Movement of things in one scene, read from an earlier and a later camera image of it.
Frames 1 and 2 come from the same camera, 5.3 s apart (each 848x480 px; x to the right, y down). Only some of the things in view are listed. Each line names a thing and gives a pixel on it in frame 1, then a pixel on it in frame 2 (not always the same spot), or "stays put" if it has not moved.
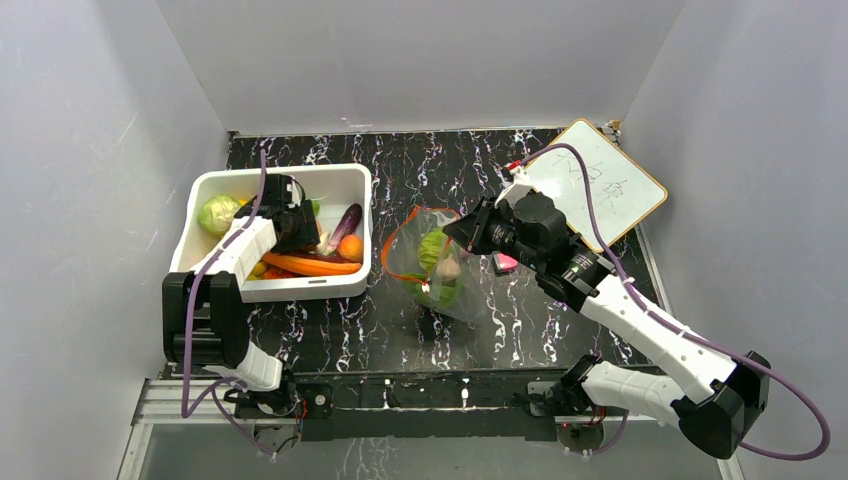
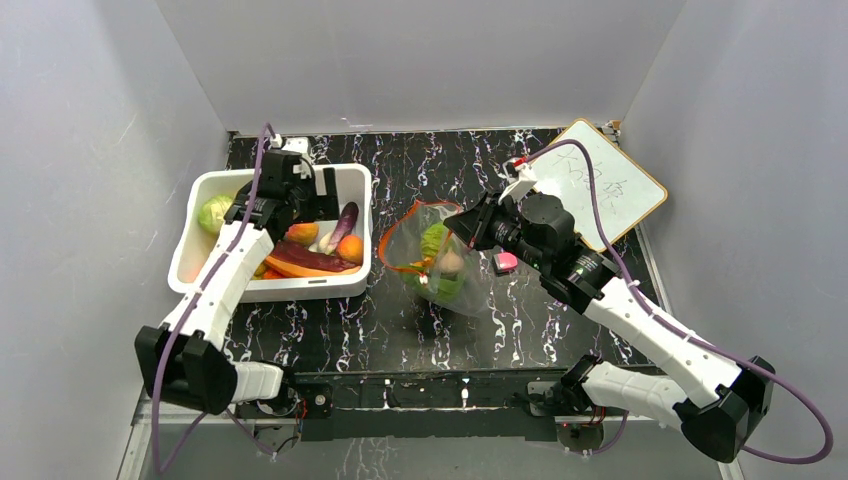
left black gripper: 307,236 to 321,208
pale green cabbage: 216,214 stays put
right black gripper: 477,230 stays put
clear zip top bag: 419,253 stays put
